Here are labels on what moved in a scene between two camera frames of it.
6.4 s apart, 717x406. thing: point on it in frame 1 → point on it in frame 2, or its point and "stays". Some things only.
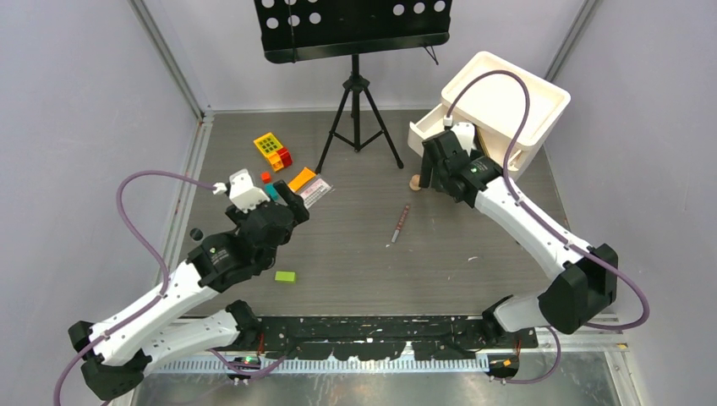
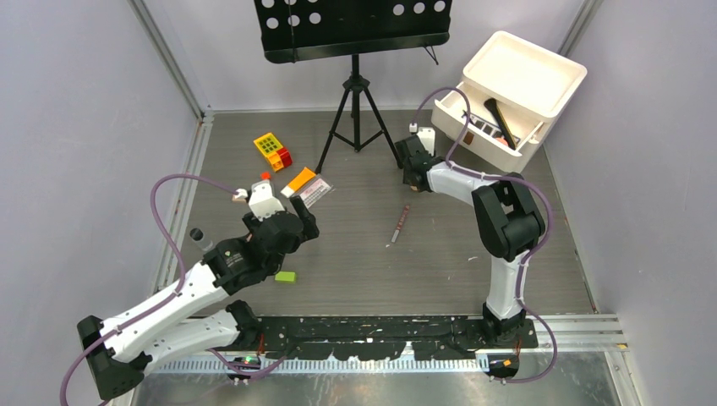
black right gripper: (427, 172) → (404, 175)
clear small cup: (196, 234) stays
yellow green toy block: (268, 144) stays
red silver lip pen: (400, 224) stays
